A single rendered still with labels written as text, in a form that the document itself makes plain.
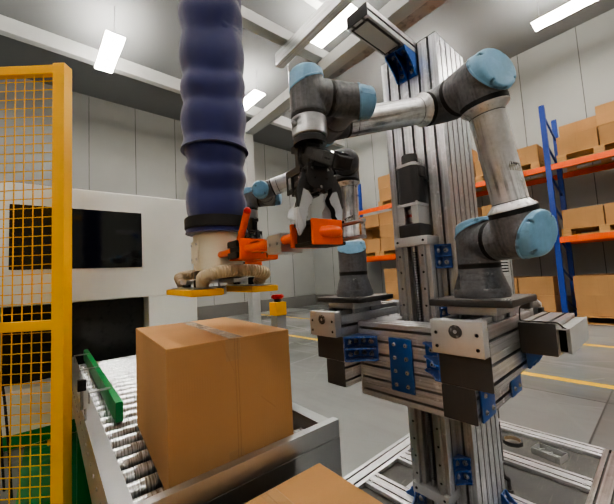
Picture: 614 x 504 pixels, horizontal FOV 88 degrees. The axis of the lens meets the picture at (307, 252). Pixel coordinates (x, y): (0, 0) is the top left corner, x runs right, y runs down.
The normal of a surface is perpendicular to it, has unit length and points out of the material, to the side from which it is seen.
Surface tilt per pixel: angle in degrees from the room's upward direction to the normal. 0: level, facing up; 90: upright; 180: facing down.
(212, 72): 71
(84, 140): 90
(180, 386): 90
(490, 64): 82
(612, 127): 90
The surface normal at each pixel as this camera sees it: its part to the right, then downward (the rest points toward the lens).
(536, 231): 0.34, 0.04
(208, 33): 0.22, -0.27
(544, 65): -0.75, -0.01
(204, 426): 0.58, -0.10
